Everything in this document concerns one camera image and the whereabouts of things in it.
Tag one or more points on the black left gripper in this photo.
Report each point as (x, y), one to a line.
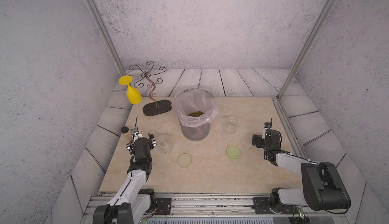
(129, 147)

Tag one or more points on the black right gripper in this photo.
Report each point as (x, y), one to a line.
(259, 137)

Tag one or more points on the glass jar with beige lid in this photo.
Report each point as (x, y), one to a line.
(165, 143)

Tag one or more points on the green jar lid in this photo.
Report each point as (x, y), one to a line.
(233, 152)

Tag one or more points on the glass jar with green lid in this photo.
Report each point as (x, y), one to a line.
(230, 125)

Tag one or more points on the grey bin with plastic liner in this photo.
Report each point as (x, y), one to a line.
(196, 109)

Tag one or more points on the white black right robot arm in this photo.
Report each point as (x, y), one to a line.
(322, 187)

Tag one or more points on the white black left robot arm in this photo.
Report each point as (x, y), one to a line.
(119, 209)

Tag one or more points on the pile of green mung beans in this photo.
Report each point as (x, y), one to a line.
(196, 114)

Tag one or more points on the small black-capped spice bottle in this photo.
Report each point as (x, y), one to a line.
(127, 134)

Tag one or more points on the yellow plastic goblet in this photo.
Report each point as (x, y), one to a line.
(132, 93)

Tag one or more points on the dark metal scroll stand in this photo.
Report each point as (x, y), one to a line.
(153, 77)

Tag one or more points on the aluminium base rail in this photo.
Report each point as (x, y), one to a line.
(191, 208)

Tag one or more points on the left aluminium frame post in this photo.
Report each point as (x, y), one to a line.
(105, 35)

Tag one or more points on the aluminium frame post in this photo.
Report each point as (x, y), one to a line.
(105, 35)
(324, 13)

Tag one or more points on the right aluminium frame post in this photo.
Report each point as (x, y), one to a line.
(324, 13)

